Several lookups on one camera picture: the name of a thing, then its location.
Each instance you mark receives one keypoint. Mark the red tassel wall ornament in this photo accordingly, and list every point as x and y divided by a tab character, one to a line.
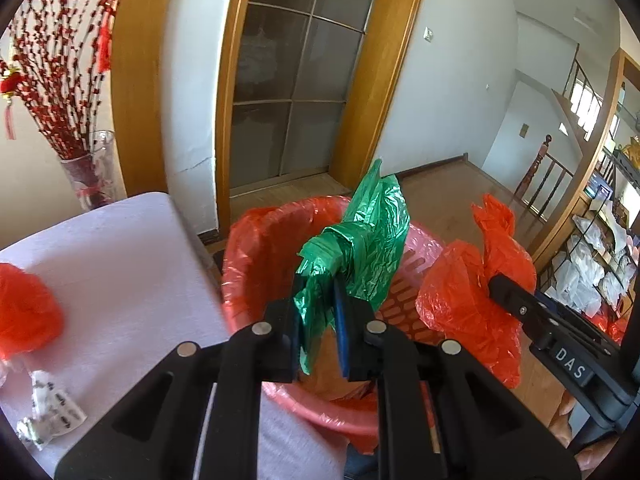
106	35

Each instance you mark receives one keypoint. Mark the clear glass vase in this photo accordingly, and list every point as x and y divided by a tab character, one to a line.
90	180

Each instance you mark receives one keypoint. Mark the green plastic bag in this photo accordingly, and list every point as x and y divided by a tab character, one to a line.
370	240

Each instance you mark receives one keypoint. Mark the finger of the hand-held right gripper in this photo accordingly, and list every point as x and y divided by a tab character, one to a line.
515	300

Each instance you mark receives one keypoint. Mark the white tablecloth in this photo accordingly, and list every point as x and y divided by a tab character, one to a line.
125	285

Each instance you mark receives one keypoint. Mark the small red hanging charm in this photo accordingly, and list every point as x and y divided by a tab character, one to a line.
11	85

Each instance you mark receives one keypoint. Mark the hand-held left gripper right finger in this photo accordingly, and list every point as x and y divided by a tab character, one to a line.
342	340

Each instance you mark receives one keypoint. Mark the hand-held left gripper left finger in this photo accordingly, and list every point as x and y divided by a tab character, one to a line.
282	345

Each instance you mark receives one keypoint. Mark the white printed plastic wrapper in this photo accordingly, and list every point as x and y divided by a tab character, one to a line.
55	405

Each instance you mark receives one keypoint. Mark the wooden glass-panel door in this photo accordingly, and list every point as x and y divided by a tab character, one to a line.
280	60

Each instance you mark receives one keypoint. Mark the person's dark trouser leg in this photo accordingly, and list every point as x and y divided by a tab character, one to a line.
357	465

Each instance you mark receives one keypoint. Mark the staircase with metal railing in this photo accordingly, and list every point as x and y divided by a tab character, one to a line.
582	95

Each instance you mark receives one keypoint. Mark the wooden stair banister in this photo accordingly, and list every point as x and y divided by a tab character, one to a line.
542	175

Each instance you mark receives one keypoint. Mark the pink plastic waste basket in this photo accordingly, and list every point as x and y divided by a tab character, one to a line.
415	270

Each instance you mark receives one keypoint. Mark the pile of white plastic bags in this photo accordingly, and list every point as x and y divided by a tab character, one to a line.
585	270

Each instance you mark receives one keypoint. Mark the red plastic bag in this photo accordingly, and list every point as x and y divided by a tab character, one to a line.
460	300
25	310

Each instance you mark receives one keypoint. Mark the red plastic bin liner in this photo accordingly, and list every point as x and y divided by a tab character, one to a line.
260	260

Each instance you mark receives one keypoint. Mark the small white wall switch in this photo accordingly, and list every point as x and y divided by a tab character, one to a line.
429	34

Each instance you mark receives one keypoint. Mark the black metal shelf rack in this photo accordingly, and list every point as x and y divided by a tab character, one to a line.
605	200

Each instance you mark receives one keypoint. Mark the red berry branches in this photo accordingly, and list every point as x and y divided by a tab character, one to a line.
55	85

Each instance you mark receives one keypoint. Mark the person's right hand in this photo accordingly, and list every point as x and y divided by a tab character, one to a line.
560	420

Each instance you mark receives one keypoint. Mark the wooden partition frame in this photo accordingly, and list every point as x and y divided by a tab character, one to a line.
575	200

